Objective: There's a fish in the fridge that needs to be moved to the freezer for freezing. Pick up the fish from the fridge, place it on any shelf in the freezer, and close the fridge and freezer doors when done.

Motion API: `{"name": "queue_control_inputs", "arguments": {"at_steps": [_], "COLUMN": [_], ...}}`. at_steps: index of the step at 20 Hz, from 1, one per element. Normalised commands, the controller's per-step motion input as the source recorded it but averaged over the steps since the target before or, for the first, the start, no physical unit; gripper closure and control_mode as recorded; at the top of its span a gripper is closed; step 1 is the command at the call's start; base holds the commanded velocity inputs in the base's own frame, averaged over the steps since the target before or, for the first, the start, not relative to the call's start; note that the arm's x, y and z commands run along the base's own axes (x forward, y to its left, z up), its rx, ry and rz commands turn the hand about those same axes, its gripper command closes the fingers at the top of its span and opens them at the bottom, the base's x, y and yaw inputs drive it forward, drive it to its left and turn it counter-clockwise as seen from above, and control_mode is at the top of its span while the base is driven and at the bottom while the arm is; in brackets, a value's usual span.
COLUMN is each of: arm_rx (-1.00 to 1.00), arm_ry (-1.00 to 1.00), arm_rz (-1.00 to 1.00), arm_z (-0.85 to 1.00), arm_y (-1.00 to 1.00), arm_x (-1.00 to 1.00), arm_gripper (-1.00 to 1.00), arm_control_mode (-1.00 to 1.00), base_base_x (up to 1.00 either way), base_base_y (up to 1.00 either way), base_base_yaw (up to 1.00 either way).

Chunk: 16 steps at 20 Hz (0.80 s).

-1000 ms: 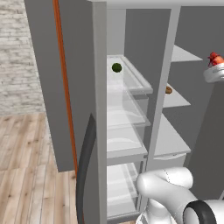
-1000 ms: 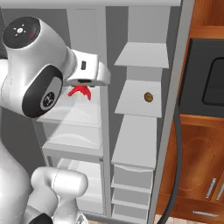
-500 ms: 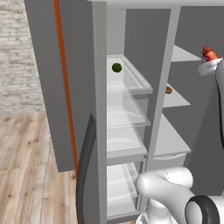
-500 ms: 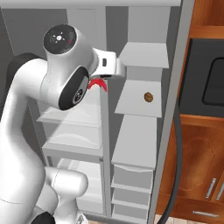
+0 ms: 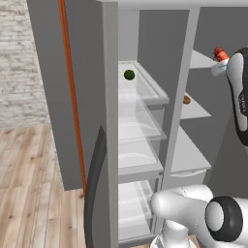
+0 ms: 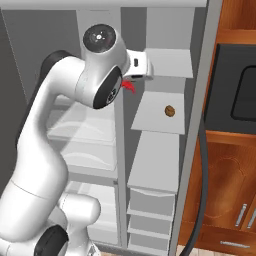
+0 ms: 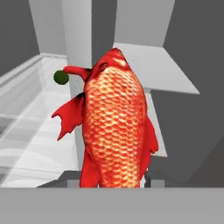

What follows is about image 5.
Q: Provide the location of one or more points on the brown round food item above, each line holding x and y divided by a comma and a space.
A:
187, 99

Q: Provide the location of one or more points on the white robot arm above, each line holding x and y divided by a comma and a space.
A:
180, 206

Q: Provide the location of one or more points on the clear freezer drawer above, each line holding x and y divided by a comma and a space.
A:
134, 210

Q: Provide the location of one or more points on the clear glass freezer shelf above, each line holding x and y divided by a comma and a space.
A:
145, 84
139, 122
139, 158

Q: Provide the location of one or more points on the dark green round vegetable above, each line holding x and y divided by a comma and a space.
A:
129, 75

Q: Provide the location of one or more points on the grey fridge freezer cabinet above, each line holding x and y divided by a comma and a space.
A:
155, 38

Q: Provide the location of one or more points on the white fridge drawer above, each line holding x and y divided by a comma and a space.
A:
187, 179

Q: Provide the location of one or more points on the grey freezer door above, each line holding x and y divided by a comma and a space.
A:
90, 80

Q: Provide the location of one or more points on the white fridge shelf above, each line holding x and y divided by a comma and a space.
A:
199, 60
187, 155
193, 111

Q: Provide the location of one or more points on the red orange food item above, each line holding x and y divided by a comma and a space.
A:
220, 54

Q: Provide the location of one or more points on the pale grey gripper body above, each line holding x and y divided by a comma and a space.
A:
219, 68

